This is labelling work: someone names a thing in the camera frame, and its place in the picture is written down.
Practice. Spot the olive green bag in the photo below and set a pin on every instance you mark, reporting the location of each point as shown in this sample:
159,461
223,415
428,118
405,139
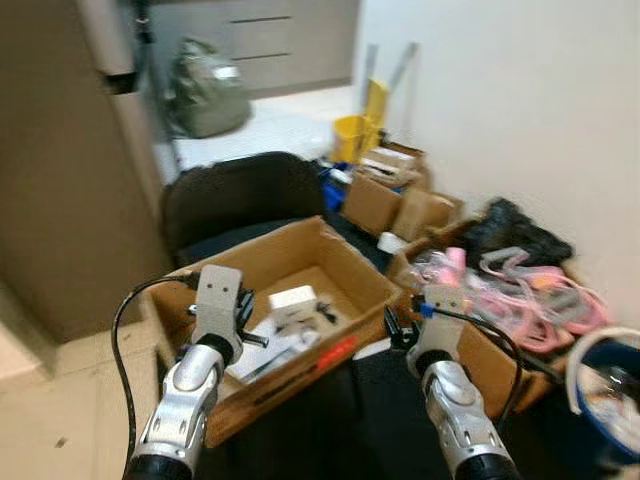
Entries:
208,95

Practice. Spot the blue rubbish bin white liner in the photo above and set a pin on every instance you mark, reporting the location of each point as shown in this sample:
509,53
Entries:
605,400

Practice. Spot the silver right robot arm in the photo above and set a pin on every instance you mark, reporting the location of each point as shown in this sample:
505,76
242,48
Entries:
460,410

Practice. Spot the black robot lower body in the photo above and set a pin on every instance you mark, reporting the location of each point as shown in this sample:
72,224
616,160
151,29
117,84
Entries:
340,430

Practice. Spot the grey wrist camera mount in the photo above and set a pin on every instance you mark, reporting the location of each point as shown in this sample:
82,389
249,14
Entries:
217,300
440,320

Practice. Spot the grey drawer cabinet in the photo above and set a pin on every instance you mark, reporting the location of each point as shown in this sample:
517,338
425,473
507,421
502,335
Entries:
270,45

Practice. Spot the small white carton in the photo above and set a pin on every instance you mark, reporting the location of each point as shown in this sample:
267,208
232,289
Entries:
292,300

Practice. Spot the black plastic rubbish bag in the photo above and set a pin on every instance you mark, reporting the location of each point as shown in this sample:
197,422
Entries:
515,235

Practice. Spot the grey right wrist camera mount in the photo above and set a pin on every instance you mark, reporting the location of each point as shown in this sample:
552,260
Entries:
440,320

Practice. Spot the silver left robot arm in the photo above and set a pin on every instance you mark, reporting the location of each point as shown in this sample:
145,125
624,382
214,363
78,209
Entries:
185,400

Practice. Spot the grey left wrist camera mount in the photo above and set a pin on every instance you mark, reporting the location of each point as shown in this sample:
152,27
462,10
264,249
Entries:
217,300

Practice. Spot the cardboard box of pink parts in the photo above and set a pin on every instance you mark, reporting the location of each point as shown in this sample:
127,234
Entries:
480,365

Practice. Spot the large open cardboard box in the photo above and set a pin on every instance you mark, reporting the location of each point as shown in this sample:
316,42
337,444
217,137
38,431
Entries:
300,255

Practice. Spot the yellow mop bucket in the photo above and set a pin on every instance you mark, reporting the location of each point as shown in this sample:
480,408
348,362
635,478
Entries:
352,135

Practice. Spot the white paper scrap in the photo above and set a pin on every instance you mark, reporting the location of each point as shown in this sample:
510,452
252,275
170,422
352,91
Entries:
270,345

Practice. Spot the black padded chair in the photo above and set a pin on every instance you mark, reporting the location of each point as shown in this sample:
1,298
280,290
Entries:
240,200

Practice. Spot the pink plastic parts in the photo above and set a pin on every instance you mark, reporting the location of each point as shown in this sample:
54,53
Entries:
530,300

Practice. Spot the brown cardboard box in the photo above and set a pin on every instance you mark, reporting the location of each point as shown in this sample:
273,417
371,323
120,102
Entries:
425,215
372,200

